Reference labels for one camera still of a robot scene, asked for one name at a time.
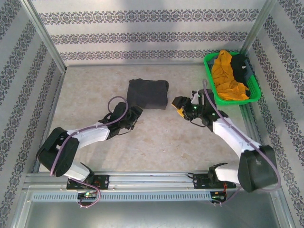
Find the dark grey t-shirt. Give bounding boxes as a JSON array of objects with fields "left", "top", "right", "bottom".
[{"left": 125, "top": 79, "right": 170, "bottom": 111}]

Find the yellow t-shirt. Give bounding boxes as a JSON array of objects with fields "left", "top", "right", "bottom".
[{"left": 210, "top": 49, "right": 249, "bottom": 102}]

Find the green plastic basket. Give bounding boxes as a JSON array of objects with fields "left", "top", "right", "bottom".
[{"left": 203, "top": 51, "right": 262, "bottom": 106}]

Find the black t-shirt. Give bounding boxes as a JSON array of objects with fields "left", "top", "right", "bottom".
[{"left": 230, "top": 54, "right": 251, "bottom": 98}]

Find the grey garment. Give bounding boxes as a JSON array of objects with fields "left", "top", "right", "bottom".
[{"left": 244, "top": 59, "right": 254, "bottom": 79}]

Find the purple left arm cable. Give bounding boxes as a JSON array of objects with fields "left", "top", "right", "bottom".
[{"left": 49, "top": 96, "right": 130, "bottom": 209}]

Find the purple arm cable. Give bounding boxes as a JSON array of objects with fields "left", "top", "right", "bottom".
[
  {"left": 49, "top": 96, "right": 130, "bottom": 209},
  {"left": 202, "top": 79, "right": 281, "bottom": 205}
]

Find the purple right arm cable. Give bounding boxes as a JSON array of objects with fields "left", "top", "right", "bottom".
[{"left": 202, "top": 79, "right": 281, "bottom": 205}]

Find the aluminium side rail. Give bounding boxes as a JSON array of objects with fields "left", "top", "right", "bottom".
[{"left": 238, "top": 104, "right": 259, "bottom": 134}]

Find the aluminium mounting rail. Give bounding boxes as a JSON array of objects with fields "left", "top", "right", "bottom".
[{"left": 23, "top": 171, "right": 278, "bottom": 190}]

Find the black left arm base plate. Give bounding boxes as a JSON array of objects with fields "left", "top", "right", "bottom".
[{"left": 66, "top": 174, "right": 110, "bottom": 190}]

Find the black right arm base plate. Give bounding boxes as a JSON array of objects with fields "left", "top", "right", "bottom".
[{"left": 192, "top": 172, "right": 237, "bottom": 190}]

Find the grey slotted cable duct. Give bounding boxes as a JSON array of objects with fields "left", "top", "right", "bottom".
[{"left": 30, "top": 191, "right": 214, "bottom": 202}]

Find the aluminium frame post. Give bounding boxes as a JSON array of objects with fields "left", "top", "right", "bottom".
[
  {"left": 20, "top": 0, "right": 67, "bottom": 75},
  {"left": 238, "top": 0, "right": 278, "bottom": 55}
]

